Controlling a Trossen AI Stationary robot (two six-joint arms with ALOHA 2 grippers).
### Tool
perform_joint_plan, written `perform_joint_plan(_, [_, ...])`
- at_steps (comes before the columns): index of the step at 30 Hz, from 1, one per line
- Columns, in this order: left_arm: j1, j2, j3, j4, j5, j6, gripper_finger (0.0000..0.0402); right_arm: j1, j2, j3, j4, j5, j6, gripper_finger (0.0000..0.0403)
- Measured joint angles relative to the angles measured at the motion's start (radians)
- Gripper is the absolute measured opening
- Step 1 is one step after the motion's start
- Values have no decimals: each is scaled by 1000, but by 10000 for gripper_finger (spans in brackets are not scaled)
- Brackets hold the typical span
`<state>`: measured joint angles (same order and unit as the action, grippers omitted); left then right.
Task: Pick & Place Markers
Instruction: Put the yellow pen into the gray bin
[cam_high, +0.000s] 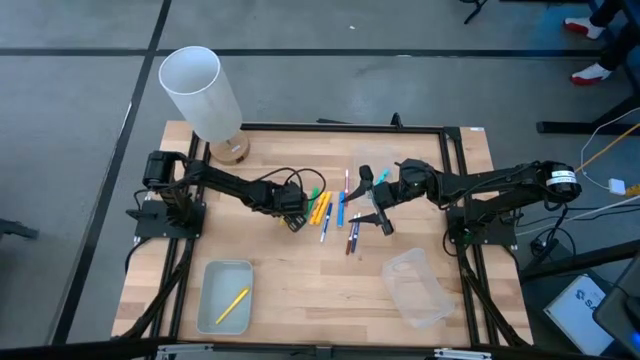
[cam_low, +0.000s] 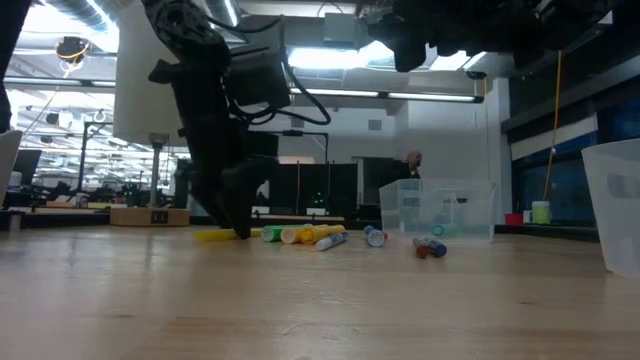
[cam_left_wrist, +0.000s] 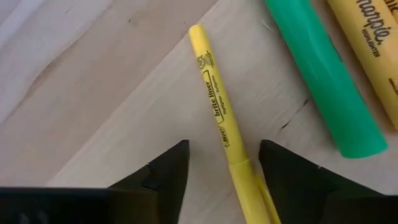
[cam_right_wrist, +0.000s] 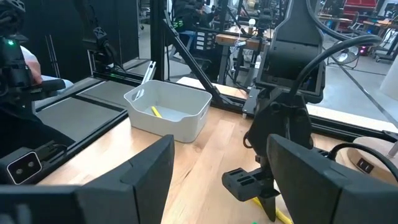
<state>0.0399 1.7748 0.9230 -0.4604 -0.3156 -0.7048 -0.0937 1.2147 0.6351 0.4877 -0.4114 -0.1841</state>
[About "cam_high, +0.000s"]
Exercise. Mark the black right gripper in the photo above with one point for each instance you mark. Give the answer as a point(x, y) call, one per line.
point(387, 196)

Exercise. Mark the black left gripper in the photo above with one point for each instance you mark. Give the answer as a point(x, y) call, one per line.
point(290, 200)

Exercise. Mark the green highlighter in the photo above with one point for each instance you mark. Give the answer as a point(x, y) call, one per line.
point(313, 200)

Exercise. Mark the thick blue highlighter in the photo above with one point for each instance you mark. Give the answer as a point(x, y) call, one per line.
point(341, 210)

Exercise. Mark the yellow highlighter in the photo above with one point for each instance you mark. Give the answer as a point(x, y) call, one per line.
point(317, 210)
point(324, 207)

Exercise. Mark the red dry-erase marker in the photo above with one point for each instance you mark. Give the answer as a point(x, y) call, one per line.
point(346, 182)

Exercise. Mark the blue dry-erase marker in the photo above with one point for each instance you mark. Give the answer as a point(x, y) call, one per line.
point(326, 222)
point(355, 235)

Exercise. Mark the teal highlighter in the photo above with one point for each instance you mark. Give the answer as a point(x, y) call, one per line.
point(383, 176)

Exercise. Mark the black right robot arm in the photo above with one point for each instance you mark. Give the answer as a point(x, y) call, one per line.
point(500, 182)

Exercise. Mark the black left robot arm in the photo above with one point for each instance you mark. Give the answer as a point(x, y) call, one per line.
point(225, 182)

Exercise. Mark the grey plastic bin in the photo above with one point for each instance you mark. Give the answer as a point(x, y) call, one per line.
point(225, 280)

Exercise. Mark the white shade wooden base lamp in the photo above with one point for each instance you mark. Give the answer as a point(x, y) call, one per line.
point(200, 95)

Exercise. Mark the black floor bar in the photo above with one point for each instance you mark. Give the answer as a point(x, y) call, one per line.
point(575, 262)

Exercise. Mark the white box with logo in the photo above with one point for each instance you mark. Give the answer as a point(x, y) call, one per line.
point(575, 315)

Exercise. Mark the white power adapter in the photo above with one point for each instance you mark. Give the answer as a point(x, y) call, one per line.
point(617, 186)

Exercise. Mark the person's foot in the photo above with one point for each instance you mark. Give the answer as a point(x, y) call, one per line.
point(590, 75)

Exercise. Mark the black overhead crossbeam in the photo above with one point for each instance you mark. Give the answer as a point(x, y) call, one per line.
point(75, 350)

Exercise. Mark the black chair base leg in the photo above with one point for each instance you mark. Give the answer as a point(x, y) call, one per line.
point(17, 230)

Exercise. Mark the red shoes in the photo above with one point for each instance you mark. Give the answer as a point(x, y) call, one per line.
point(582, 27)

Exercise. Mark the person's leg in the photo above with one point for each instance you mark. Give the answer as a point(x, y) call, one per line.
point(620, 47)
point(607, 12)

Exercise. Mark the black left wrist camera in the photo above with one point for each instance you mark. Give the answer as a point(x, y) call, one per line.
point(296, 223)

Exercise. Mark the black aluminium table frame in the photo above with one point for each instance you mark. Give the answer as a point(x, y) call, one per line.
point(350, 127)

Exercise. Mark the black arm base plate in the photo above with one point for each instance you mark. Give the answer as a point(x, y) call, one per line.
point(500, 235)
point(155, 225)

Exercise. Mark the black diagonal frame strut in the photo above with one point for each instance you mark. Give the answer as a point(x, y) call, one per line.
point(487, 300)
point(165, 290)

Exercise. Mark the silver frame bracket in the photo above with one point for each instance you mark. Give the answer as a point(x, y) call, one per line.
point(462, 354)
point(182, 350)

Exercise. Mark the black desk leg frame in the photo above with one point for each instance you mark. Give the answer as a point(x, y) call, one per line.
point(575, 127)

